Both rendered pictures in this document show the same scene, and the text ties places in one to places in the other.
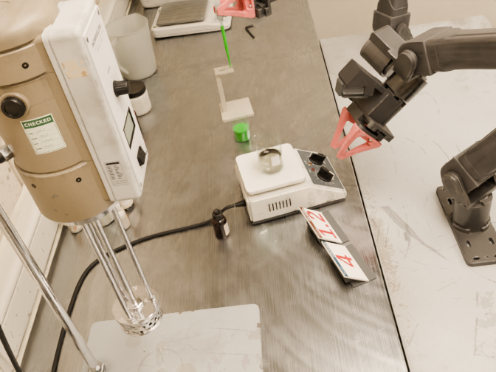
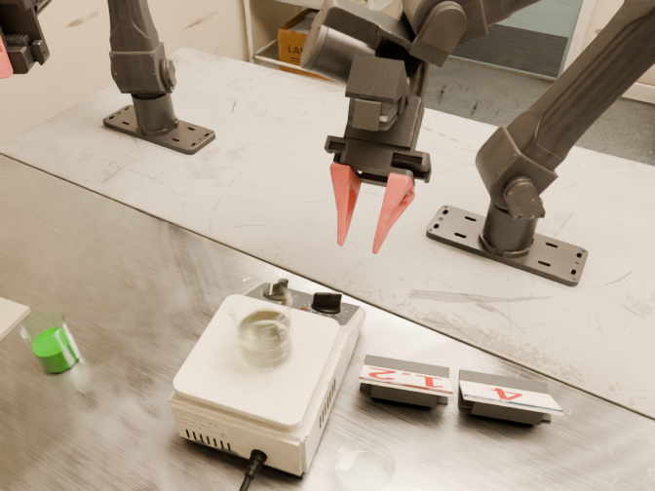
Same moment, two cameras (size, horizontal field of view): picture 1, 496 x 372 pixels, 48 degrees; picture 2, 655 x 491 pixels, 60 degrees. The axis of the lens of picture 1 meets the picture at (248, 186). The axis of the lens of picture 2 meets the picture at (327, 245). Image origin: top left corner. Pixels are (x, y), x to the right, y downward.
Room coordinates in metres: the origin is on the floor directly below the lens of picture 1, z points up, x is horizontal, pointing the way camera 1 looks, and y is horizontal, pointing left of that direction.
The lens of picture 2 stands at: (0.67, 0.22, 1.40)
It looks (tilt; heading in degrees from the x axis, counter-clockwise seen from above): 42 degrees down; 294
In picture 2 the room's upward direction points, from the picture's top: straight up
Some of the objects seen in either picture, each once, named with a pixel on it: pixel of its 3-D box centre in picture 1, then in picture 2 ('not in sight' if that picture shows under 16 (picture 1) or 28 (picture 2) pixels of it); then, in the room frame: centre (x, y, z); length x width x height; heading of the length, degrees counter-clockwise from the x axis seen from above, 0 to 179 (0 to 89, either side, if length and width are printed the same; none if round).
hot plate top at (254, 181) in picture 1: (269, 167); (260, 355); (0.85, -0.05, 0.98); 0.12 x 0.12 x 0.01; 5
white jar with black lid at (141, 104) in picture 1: (136, 98); not in sight; (1.30, 0.25, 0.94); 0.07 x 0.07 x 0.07
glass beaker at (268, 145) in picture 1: (268, 153); (260, 325); (0.85, -0.05, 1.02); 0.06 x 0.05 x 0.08; 47
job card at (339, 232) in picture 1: (323, 224); (405, 374); (0.73, -0.13, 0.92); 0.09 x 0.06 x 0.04; 13
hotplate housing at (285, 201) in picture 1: (284, 181); (274, 361); (0.85, -0.08, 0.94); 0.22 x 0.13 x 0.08; 95
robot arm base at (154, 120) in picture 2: not in sight; (154, 110); (1.27, -0.45, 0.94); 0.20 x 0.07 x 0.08; 174
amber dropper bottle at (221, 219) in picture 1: (219, 221); not in sight; (0.78, 0.07, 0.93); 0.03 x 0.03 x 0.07
